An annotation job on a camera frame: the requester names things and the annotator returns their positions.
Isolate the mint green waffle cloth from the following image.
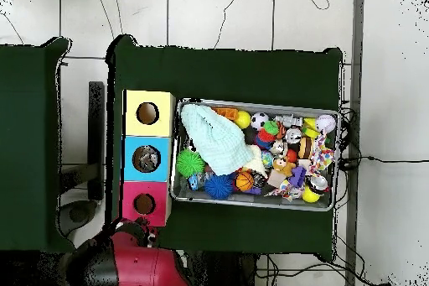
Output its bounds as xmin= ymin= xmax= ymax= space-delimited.
xmin=180 ymin=103 xmax=254 ymax=176

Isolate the clear blue plastic packet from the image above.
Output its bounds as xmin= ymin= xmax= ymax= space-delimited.
xmin=137 ymin=156 xmax=161 ymax=171

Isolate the wooden box with three holes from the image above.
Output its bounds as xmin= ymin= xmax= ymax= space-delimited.
xmin=117 ymin=89 xmax=178 ymax=228

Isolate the orange plastic brick toy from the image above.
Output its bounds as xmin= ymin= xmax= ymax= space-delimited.
xmin=212 ymin=107 xmax=240 ymax=122

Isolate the green spiky rubber ball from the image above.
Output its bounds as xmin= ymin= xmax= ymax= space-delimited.
xmin=175 ymin=148 xmax=206 ymax=179

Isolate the yellow plastic ball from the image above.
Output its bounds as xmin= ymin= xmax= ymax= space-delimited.
xmin=235 ymin=110 xmax=251 ymax=130

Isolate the blue spiky rubber ball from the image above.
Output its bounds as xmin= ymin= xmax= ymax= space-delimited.
xmin=204 ymin=174 xmax=235 ymax=200

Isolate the small orange basketball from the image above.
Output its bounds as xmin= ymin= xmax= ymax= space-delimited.
xmin=235 ymin=170 xmax=255 ymax=192

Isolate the small soccer ball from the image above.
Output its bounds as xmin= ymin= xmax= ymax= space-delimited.
xmin=250 ymin=112 xmax=270 ymax=132

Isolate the green spiky creature toy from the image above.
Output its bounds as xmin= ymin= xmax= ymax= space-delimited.
xmin=262 ymin=120 xmax=280 ymax=136

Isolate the dark green tablecloth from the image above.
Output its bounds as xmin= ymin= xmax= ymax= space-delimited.
xmin=104 ymin=33 xmax=344 ymax=263
xmin=0 ymin=36 xmax=79 ymax=256

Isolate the brown plush monkey toy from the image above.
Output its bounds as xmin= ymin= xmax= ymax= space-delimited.
xmin=272 ymin=157 xmax=297 ymax=178

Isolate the white baseball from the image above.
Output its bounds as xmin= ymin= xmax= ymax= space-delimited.
xmin=315 ymin=114 xmax=337 ymax=133

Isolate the black upright panel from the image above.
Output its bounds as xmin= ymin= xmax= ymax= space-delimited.
xmin=87 ymin=81 xmax=106 ymax=201

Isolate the dark grey round base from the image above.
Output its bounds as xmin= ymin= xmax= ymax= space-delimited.
xmin=58 ymin=199 xmax=99 ymax=237

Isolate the grey metal bar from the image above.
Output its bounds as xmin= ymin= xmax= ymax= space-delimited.
xmin=344 ymin=0 xmax=366 ymax=286

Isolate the wire mesh metal bin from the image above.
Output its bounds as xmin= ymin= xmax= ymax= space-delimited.
xmin=170 ymin=97 xmax=342 ymax=212

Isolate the thin black cable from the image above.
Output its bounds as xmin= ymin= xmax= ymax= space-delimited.
xmin=213 ymin=0 xmax=243 ymax=49
xmin=338 ymin=154 xmax=429 ymax=166

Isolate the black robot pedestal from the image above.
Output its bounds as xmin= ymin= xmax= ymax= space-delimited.
xmin=192 ymin=251 xmax=259 ymax=286

